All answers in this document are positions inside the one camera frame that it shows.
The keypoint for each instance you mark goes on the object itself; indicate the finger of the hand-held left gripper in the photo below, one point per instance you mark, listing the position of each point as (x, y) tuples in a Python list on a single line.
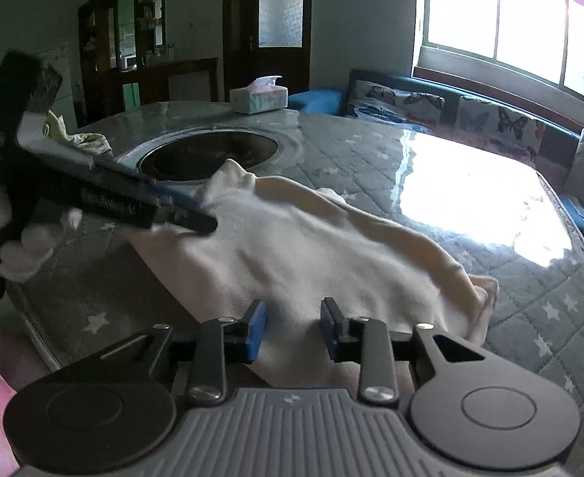
[(162, 194), (137, 213)]

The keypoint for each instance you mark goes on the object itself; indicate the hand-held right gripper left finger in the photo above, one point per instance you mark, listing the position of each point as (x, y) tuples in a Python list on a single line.
[(257, 333)]

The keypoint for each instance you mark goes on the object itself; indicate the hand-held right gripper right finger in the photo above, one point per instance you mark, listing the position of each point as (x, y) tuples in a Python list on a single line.
[(329, 330)]

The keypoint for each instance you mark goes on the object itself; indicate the cream sweater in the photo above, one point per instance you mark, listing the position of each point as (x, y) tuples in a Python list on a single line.
[(321, 248)]

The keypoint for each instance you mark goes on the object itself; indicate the person's left hand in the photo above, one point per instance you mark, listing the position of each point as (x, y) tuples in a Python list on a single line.
[(28, 253)]

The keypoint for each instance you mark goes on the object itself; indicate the black round induction cooktop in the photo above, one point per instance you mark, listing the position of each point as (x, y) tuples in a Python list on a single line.
[(207, 154)]

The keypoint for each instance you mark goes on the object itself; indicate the floral patterned cloth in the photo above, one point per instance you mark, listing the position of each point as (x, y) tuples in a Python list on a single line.
[(90, 141)]

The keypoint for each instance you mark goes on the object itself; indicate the dark wooden display cabinet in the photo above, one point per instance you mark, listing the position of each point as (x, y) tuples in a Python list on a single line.
[(103, 89)]

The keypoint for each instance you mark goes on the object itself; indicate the dark wooden sideboard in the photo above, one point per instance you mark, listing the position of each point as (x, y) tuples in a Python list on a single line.
[(207, 79)]

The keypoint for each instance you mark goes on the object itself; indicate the white tissue box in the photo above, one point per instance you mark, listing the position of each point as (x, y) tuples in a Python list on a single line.
[(257, 99)]

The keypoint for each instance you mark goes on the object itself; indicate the dark wooden door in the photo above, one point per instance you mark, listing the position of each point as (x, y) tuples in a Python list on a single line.
[(239, 59)]

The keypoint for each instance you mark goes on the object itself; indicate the butterfly cushion with blue print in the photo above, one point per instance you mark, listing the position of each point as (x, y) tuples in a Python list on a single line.
[(396, 102)]

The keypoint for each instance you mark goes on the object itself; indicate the dark blue sofa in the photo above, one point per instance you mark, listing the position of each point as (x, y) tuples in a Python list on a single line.
[(451, 109)]

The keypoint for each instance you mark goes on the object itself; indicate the butterfly cushion with pink print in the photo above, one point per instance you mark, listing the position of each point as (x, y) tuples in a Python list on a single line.
[(500, 124)]

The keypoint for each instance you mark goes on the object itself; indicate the window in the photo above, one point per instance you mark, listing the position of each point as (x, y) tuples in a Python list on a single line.
[(470, 5)]

